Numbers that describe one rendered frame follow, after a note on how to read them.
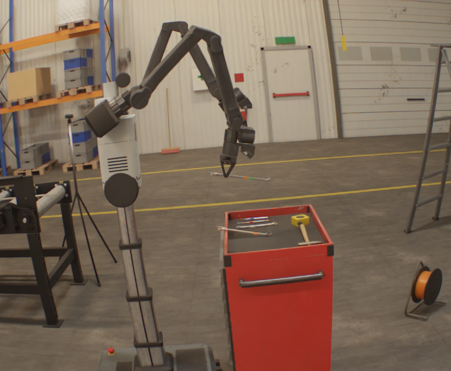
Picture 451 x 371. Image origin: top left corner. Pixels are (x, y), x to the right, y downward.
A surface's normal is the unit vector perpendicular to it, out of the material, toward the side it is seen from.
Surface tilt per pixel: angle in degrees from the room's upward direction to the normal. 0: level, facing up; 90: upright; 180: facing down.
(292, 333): 90
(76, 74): 90
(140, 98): 105
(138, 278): 90
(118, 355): 0
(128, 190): 90
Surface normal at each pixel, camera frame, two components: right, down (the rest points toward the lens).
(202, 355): -0.08, -0.98
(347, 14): 0.00, 0.20
